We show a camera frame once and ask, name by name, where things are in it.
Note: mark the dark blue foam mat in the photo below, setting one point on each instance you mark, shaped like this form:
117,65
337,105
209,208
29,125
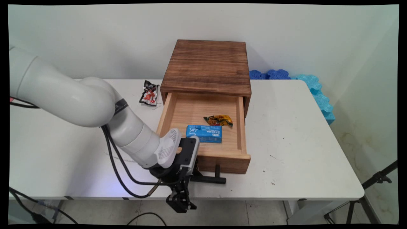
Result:
270,75

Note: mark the blue tissue pack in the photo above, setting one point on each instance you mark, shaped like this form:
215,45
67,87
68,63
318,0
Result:
205,133

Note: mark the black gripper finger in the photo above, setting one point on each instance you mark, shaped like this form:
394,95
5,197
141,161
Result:
179,202
196,171

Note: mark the dark wooden cabinet box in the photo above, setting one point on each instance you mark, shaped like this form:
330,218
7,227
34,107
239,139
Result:
206,65

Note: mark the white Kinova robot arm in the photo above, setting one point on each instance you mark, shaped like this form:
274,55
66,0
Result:
76,100

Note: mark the orange yellow snack packet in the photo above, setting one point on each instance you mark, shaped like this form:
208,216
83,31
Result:
218,120

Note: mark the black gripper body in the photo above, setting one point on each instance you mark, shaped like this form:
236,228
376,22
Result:
171,178

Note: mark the white table leg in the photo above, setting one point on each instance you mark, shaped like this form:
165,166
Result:
305,210

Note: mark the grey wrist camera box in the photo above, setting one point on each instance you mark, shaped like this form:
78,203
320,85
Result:
188,152

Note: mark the cyan foam mat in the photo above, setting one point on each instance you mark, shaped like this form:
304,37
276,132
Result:
319,95

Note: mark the black tripod stand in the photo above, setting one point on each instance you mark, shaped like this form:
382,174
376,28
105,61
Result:
365,187

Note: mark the black red snack packet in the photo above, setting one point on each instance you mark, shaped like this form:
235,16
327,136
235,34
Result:
149,93

